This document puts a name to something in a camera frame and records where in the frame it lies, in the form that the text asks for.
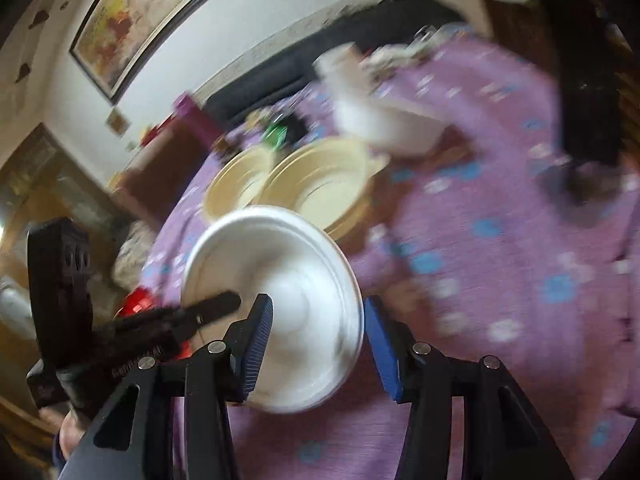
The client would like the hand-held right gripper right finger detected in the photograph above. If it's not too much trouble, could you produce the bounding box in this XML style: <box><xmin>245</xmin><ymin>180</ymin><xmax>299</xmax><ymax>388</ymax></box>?
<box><xmin>365</xmin><ymin>296</ymin><xmax>576</xmax><ymax>480</ymax></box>

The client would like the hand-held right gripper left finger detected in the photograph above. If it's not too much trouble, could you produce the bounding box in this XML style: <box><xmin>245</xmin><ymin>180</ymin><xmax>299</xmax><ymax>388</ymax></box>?
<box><xmin>59</xmin><ymin>294</ymin><xmax>274</xmax><ymax>480</ymax></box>

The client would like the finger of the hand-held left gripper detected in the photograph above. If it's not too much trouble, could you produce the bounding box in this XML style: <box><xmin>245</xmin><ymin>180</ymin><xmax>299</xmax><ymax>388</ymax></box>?
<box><xmin>60</xmin><ymin>292</ymin><xmax>242</xmax><ymax>391</ymax></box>

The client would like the white foam bowl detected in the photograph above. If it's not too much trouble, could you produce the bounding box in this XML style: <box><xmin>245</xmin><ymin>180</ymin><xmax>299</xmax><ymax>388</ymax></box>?
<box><xmin>334</xmin><ymin>94</ymin><xmax>447</xmax><ymax>157</ymax></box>
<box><xmin>182</xmin><ymin>205</ymin><xmax>364</xmax><ymax>414</ymax></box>

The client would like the cream plastic bowl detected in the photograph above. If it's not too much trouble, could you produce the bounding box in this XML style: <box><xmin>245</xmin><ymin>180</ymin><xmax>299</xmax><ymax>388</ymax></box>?
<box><xmin>259</xmin><ymin>137</ymin><xmax>391</xmax><ymax>242</ymax></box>
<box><xmin>204</xmin><ymin>147</ymin><xmax>277</xmax><ymax>222</ymax></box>

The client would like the person's left hand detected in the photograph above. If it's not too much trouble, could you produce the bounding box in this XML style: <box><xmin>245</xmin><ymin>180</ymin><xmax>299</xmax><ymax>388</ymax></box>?
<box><xmin>39</xmin><ymin>406</ymin><xmax>87</xmax><ymax>463</ymax></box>

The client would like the red and gold plastic dish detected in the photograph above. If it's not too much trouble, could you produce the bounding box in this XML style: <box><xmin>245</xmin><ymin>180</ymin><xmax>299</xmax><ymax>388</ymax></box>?
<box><xmin>114</xmin><ymin>285</ymin><xmax>157</xmax><ymax>320</ymax></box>

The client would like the purple floral tablecloth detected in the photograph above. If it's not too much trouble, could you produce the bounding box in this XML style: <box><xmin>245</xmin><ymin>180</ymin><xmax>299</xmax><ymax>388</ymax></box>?
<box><xmin>140</xmin><ymin>35</ymin><xmax>640</xmax><ymax>480</ymax></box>

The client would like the brown upholstered chair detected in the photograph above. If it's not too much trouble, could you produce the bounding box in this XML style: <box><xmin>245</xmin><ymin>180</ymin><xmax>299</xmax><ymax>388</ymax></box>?
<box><xmin>122</xmin><ymin>120</ymin><xmax>221</xmax><ymax>226</ymax></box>

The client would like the green snack packet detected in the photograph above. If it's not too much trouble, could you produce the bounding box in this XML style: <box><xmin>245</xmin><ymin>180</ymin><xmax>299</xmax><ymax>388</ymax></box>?
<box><xmin>264</xmin><ymin>119</ymin><xmax>292</xmax><ymax>150</ymax></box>

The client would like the purple thermos bottle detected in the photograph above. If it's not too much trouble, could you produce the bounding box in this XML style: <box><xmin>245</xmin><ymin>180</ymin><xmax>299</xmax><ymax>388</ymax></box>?
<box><xmin>172</xmin><ymin>92</ymin><xmax>213</xmax><ymax>133</ymax></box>

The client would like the framed horse painting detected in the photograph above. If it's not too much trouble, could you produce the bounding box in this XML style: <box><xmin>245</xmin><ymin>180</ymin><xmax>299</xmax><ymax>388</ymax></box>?
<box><xmin>69</xmin><ymin>0</ymin><xmax>261</xmax><ymax>106</ymax></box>

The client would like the white plastic jar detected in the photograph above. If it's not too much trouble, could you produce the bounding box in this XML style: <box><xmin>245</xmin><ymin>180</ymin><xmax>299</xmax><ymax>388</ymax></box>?
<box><xmin>314</xmin><ymin>44</ymin><xmax>373</xmax><ymax>107</ymax></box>

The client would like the black leather sofa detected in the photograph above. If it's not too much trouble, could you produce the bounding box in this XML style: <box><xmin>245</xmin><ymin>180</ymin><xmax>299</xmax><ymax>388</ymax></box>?
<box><xmin>205</xmin><ymin>0</ymin><xmax>471</xmax><ymax>126</ymax></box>

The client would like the dark wooden chair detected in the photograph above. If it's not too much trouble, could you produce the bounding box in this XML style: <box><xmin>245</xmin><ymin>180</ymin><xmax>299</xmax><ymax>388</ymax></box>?
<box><xmin>532</xmin><ymin>0</ymin><xmax>623</xmax><ymax>168</ymax></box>

